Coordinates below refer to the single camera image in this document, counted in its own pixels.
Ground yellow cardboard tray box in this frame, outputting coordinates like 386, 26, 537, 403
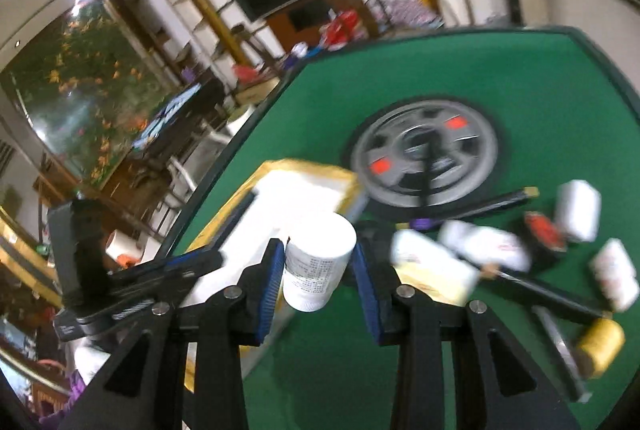
183, 159, 363, 377

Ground grey round table centre panel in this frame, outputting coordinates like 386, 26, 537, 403
341, 95, 509, 221

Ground long black textured stick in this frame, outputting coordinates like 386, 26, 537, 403
532, 305, 591, 404

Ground white power adapter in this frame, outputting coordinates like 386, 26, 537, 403
554, 179, 601, 242

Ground white bottle green label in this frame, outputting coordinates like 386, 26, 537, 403
390, 229, 480, 306

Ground red plastic bag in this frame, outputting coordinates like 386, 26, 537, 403
320, 9, 367, 50

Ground white bottle printed label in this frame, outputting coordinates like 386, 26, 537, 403
282, 212, 357, 313

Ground white bottle red label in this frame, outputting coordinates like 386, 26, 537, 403
437, 220, 532, 273

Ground black tape red core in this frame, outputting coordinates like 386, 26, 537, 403
524, 211, 567, 254

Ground black marker yellow cap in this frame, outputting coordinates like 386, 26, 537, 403
396, 186, 540, 231

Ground black side table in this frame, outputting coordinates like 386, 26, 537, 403
129, 76, 226, 165

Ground yellow tape roll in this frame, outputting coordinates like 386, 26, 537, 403
574, 318, 626, 379

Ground black pen gold tips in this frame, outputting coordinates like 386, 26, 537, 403
480, 264, 613, 325

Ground small white red-label bottle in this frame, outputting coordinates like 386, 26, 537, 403
589, 238, 639, 313

